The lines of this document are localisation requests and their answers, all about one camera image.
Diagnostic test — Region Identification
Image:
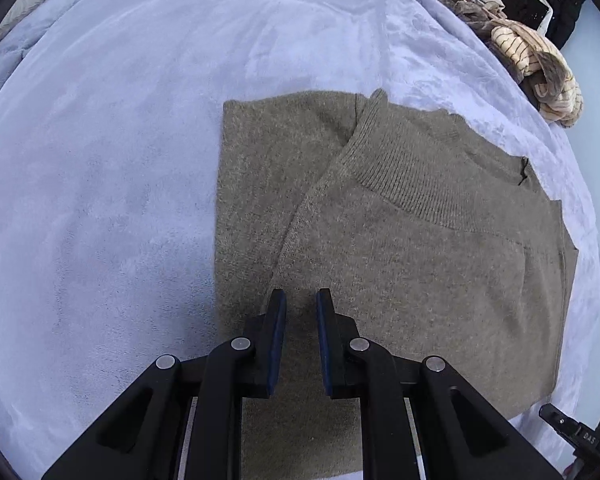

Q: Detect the brown knit sweater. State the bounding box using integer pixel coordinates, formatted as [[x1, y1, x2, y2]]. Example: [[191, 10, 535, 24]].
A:
[[214, 88, 579, 480]]

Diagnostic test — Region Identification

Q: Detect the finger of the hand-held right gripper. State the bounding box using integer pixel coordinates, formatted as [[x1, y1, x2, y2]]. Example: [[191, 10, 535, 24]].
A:
[[539, 403, 600, 454]]

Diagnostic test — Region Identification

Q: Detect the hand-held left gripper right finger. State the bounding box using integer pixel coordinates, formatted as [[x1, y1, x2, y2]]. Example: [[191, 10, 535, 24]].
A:
[[316, 288, 566, 480]]

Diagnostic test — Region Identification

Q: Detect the striped cream fleece garment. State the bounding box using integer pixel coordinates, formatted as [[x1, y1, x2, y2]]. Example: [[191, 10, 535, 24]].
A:
[[490, 21, 584, 129]]

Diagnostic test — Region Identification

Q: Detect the lavender plush blanket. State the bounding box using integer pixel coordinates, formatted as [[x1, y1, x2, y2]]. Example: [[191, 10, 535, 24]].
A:
[[0, 0, 600, 480]]

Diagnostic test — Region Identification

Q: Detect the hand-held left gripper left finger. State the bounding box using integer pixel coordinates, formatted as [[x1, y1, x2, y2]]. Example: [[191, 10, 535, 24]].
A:
[[40, 288, 288, 480]]

